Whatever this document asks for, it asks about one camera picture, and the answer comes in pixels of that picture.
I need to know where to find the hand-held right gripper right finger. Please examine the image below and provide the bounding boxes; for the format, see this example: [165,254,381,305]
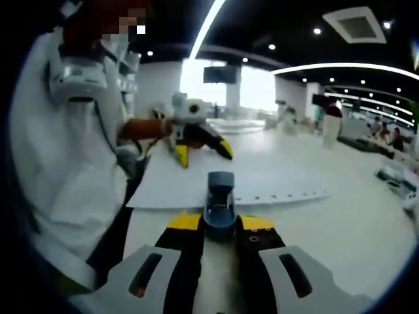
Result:
[234,214,374,314]

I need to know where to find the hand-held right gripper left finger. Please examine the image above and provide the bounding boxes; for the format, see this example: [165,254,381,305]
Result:
[68,211,205,314]

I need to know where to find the white paper sheet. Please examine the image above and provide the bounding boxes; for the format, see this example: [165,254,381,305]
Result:
[126,147,332,210]

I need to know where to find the ceiling light strips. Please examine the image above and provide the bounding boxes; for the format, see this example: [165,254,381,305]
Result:
[189,0,419,127]

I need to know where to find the tall cream cup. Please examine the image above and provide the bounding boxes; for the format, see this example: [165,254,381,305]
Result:
[321,114,344,151]

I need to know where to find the person in white shirt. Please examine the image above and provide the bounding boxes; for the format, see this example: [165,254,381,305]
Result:
[9,29,145,288]

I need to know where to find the black flat bag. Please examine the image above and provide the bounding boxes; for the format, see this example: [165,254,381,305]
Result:
[337,135,396,160]

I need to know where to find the ceiling spot lights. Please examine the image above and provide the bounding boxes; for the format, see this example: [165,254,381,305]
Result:
[145,21,403,99]

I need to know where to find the grey desk organiser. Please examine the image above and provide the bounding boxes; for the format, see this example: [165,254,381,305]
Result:
[374,165,419,196]

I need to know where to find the ceiling air vent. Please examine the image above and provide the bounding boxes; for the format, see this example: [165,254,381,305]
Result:
[322,6,388,44]

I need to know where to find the large wall television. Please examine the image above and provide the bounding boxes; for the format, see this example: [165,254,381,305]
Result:
[203,65,238,84]

